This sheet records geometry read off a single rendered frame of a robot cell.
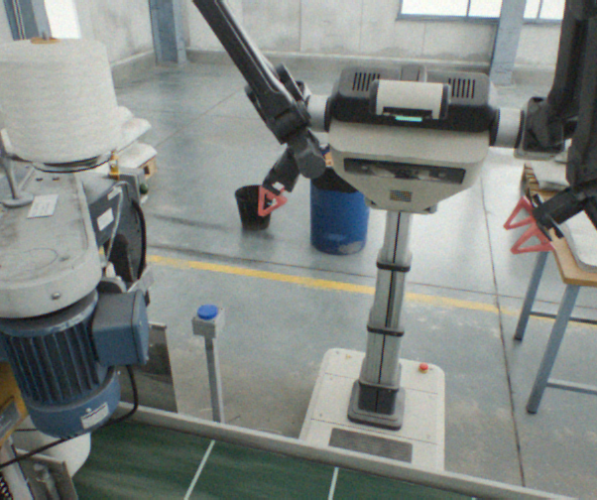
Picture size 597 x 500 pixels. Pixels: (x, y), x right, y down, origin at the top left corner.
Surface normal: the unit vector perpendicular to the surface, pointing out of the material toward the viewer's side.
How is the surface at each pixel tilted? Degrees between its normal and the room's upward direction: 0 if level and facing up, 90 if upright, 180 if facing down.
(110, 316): 1
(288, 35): 90
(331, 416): 0
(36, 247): 0
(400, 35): 90
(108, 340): 90
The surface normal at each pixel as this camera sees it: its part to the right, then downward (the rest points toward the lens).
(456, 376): 0.01, -0.86
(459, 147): -0.15, -0.34
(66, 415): 0.32, 0.52
